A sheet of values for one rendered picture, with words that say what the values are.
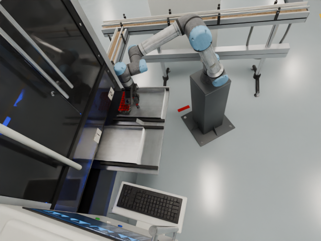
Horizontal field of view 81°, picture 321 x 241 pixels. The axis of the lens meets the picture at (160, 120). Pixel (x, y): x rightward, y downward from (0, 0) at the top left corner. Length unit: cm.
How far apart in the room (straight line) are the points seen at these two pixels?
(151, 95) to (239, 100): 134
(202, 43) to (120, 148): 85
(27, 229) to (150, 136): 91
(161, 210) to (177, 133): 121
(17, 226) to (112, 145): 87
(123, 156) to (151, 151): 20
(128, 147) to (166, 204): 44
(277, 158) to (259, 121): 44
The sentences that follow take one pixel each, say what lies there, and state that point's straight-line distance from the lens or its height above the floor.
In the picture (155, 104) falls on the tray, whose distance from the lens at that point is 145.
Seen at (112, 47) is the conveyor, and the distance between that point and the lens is 198.
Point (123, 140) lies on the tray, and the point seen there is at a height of 88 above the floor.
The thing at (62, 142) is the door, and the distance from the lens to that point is 106.
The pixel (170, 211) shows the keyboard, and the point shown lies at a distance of 123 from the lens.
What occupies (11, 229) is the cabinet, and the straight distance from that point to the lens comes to 65.
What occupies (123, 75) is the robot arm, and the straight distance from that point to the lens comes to 117.
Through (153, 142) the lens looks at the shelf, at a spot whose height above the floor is 88.
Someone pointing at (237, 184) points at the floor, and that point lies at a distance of 212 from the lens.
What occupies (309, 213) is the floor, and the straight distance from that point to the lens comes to 227.
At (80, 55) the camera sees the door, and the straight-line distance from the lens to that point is 120.
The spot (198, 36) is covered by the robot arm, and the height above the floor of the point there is 138.
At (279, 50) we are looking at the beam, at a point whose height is 53.
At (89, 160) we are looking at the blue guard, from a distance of 125.
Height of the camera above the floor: 205
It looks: 59 degrees down
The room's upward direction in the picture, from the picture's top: 20 degrees counter-clockwise
